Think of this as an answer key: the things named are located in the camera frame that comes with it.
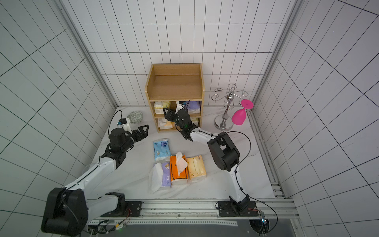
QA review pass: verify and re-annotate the wooden three-tier shelf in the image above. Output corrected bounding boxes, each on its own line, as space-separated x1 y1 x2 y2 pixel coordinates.
145 63 205 132

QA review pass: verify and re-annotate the purple tissue pack on shelf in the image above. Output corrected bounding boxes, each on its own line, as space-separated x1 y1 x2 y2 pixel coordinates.
185 101 201 114

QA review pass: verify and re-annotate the yellow tissue pack right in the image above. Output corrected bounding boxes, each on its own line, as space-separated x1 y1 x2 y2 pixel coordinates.
191 117 199 126

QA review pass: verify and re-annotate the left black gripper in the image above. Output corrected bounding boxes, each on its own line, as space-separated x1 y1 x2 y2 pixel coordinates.
121 125 150 151

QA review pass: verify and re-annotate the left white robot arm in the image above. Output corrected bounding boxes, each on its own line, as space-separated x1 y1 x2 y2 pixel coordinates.
41 125 149 237

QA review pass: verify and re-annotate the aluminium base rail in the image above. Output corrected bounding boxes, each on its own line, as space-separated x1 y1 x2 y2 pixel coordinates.
89 199 300 229

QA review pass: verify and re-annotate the pink plastic wine glass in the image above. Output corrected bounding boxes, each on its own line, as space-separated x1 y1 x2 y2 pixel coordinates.
232 99 254 125

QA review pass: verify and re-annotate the blue tissue pack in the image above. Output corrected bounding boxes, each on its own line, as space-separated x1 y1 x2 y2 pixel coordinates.
153 138 171 162

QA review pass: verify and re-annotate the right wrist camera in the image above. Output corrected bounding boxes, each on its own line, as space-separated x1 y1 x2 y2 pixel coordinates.
176 101 186 113

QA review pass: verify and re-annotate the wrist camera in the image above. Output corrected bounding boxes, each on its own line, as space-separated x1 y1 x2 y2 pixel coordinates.
176 101 186 113
117 118 132 133

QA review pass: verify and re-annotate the beige tissue pack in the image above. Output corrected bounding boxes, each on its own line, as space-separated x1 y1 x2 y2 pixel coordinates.
186 155 207 182

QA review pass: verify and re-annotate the chrome glass holder stand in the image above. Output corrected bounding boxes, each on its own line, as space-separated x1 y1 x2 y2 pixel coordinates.
211 84 249 131

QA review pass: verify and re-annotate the orange tissue box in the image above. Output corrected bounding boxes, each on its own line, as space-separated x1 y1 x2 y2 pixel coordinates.
169 152 189 186

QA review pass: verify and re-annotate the purple white tissue pack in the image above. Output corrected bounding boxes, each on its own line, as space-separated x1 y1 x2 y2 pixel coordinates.
149 162 171 193

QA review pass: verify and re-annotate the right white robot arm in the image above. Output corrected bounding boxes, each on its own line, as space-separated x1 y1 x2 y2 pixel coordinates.
163 108 254 216

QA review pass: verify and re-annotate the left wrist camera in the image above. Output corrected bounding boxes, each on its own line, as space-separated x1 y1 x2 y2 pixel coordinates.
117 118 132 133

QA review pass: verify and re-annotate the white green tissue pack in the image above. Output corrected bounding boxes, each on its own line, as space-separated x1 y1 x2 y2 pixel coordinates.
154 101 170 115

